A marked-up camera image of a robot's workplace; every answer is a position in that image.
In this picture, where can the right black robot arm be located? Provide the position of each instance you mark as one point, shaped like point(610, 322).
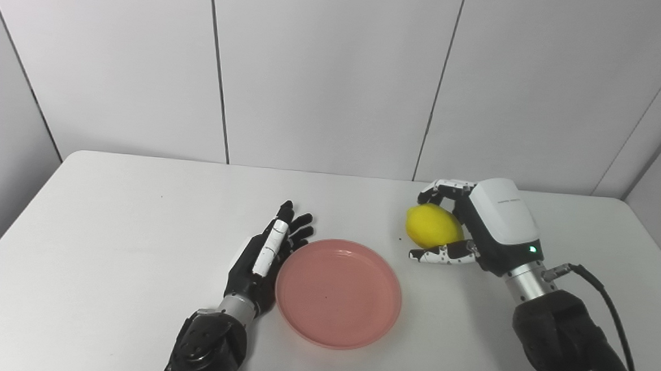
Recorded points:
point(565, 339)

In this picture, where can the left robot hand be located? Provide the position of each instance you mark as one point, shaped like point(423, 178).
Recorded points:
point(264, 255)

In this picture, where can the yellow lemon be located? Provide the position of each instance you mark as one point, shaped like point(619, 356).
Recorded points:
point(433, 226)

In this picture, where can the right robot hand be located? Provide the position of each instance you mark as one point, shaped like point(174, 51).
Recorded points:
point(492, 228)

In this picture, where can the pink plate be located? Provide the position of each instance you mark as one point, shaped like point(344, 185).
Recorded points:
point(338, 294)

